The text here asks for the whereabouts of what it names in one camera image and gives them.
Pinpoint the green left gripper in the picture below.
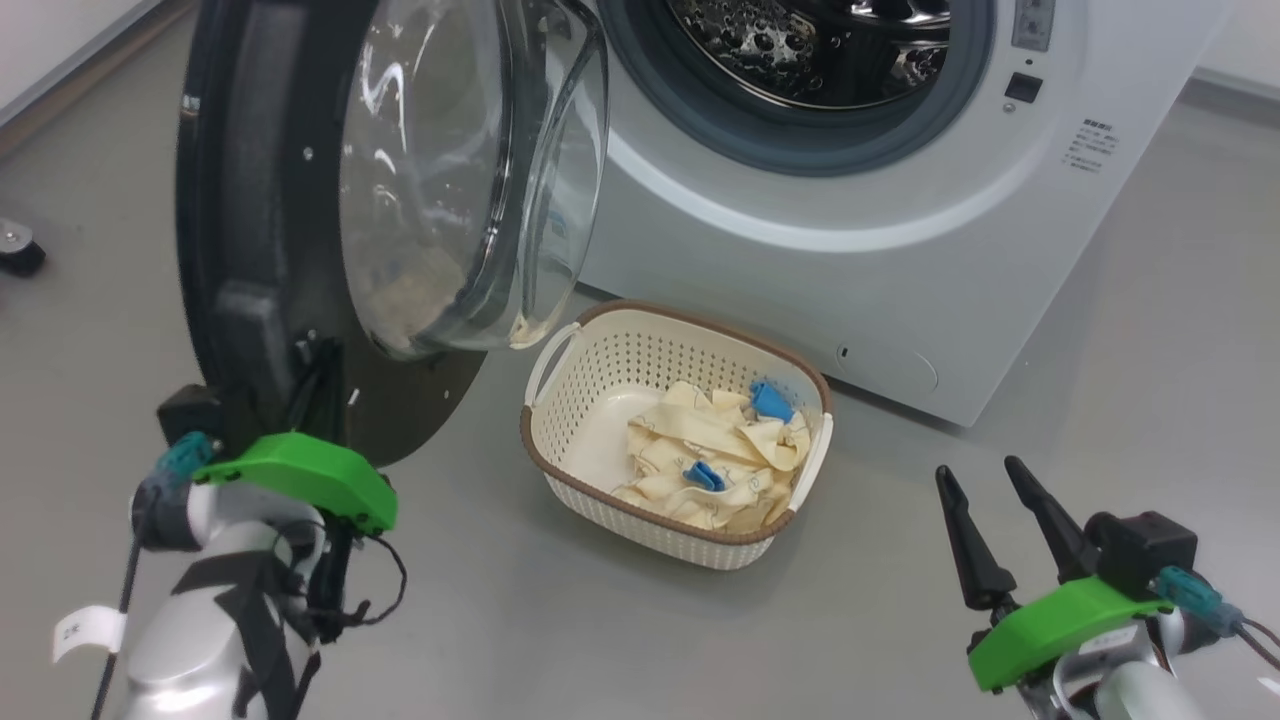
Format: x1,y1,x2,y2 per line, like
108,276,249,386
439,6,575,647
195,340,399,537

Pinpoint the cream basket with brown rim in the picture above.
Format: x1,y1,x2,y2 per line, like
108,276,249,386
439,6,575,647
520,300,834,571

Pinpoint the teal right camera cable connector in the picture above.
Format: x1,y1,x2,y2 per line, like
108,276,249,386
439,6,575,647
1150,565,1246,637

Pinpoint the white front-load washing machine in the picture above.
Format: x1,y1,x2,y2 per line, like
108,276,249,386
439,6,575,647
575,0,1241,429

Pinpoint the teal camera cable connector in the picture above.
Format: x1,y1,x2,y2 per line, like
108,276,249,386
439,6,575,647
1150,565,1246,637
150,432,219,493

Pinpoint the cream garment with blue cuff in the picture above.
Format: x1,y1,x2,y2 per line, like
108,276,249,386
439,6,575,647
612,455,796,533
628,378,813,473

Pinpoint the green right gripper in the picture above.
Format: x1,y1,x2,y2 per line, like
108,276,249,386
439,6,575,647
935,456,1176,693

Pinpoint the thin black left gripper cable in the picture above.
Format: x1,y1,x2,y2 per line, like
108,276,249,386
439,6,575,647
320,520,409,643

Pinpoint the white paper tag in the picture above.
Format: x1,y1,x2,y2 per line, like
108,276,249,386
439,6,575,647
52,604,128,663

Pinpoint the black right camera cable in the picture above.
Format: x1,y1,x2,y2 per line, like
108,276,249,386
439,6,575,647
1232,615,1280,673

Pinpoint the black camera cable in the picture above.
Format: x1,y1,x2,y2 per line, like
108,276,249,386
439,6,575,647
92,490,146,720
1232,615,1280,673

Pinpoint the washing machine door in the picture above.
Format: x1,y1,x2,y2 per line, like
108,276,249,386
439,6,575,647
175,0,611,471

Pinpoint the teal left camera cable connector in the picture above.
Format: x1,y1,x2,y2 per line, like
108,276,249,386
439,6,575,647
150,432,219,493

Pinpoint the black left camera cable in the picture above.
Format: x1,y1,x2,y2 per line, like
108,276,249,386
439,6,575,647
92,490,146,720

